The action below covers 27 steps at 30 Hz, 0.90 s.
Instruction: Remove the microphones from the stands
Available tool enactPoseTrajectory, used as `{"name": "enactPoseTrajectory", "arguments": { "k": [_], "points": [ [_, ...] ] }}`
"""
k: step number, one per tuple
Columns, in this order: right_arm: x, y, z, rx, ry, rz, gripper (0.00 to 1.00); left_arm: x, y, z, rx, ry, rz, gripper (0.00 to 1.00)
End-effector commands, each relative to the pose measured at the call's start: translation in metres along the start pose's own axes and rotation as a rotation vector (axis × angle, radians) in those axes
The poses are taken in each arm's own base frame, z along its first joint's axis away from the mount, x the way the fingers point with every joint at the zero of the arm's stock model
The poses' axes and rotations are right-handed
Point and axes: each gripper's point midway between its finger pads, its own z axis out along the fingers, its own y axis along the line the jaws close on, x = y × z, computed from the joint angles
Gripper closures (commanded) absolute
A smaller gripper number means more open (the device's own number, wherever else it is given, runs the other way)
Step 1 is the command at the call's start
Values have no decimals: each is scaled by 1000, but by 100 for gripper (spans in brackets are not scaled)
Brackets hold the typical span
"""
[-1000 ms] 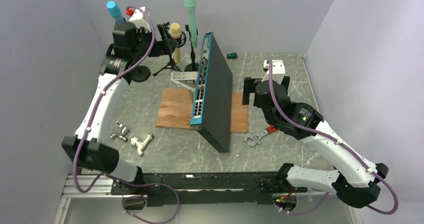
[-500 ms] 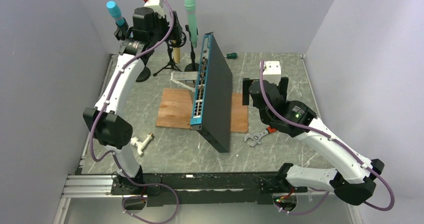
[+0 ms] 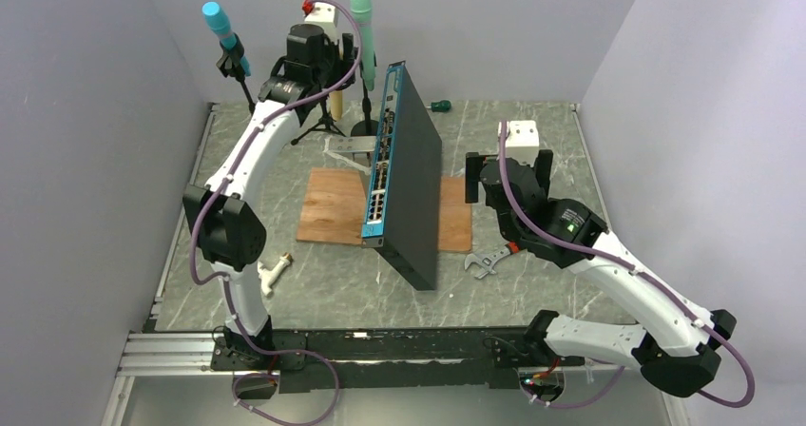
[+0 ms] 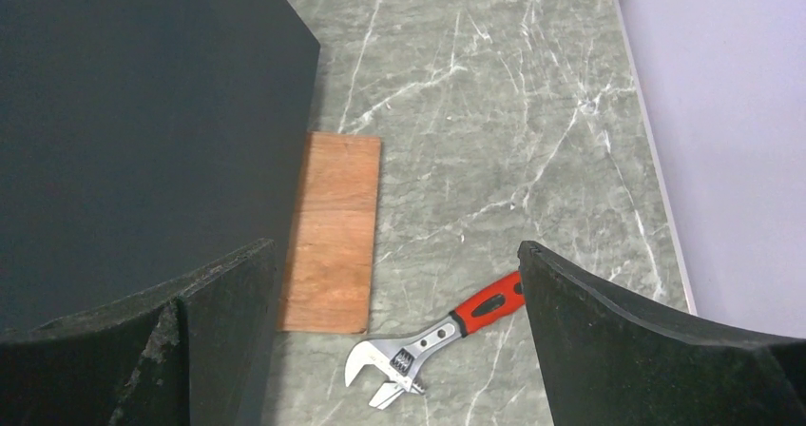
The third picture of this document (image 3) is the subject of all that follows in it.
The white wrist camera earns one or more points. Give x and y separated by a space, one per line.
522 142
323 15

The wooden board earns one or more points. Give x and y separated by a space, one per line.
334 201

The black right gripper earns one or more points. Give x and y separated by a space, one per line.
474 163

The blue microphone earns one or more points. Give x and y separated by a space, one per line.
218 22

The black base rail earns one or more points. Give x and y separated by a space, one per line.
307 360

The black tripod shock-mount stand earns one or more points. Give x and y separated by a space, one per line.
325 123

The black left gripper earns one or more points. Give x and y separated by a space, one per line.
342 67

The blue network switch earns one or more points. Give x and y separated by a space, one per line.
402 207

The green microphone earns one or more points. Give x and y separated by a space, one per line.
362 12

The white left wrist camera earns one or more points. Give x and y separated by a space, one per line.
323 15

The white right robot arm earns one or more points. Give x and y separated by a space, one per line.
673 342

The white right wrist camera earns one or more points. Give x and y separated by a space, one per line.
522 142

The red-handled adjustable wrench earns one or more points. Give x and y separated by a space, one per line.
486 262

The white pipe valve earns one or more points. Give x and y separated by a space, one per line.
268 275

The grey metal bracket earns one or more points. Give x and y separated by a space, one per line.
355 151

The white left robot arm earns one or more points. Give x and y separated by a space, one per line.
227 237

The beige microphone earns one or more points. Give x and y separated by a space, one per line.
336 97

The black green-mic stand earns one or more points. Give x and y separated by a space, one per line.
367 126

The black round-base mic stand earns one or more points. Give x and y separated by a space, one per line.
233 64

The green-handled screwdriver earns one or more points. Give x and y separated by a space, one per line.
440 106

